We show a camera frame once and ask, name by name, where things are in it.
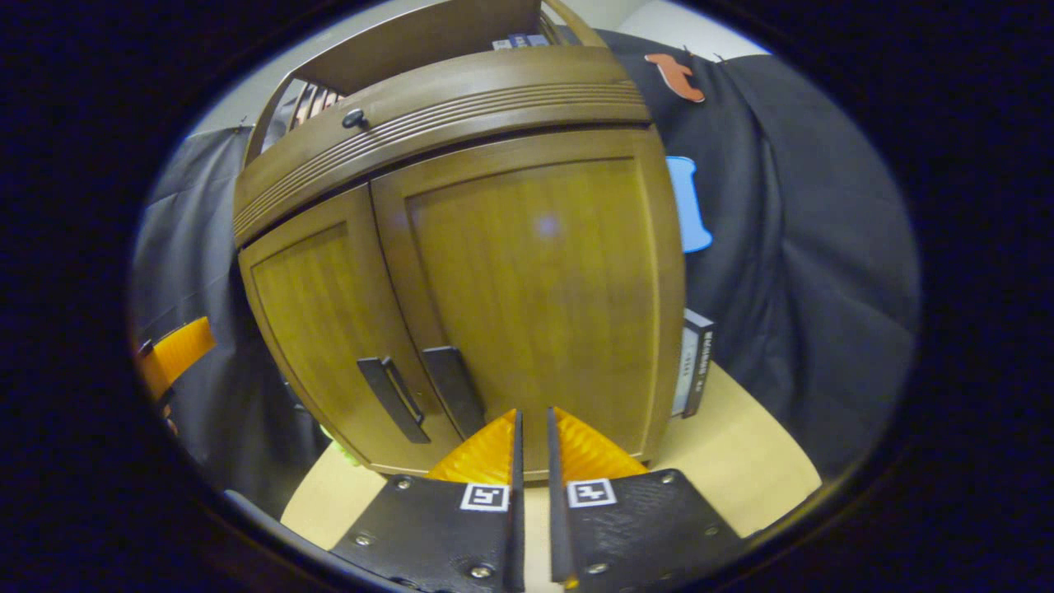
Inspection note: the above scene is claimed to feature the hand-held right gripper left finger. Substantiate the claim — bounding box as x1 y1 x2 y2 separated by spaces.
329 408 526 593

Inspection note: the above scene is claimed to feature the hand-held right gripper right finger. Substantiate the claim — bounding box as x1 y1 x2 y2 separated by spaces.
546 406 746 590

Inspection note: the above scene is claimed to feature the black door handle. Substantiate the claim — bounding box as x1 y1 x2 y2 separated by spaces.
357 356 431 446
422 346 488 439

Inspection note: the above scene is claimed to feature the wooden shoe cabinet door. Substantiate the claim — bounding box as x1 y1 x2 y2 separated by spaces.
239 183 462 477
369 125 686 483

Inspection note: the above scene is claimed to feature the wooden double-door shoe cabinet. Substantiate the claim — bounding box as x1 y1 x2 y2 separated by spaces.
232 0 688 483

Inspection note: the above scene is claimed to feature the wooden cabinet drawer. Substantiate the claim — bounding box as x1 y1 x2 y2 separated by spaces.
232 45 651 248

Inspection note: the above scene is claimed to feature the green plush toy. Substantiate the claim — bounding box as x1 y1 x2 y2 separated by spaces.
321 424 363 467

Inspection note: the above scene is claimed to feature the black and white box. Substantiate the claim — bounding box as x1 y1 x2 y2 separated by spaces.
671 309 716 419

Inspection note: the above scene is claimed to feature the black backdrop cloth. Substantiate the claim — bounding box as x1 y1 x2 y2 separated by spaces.
132 29 921 511

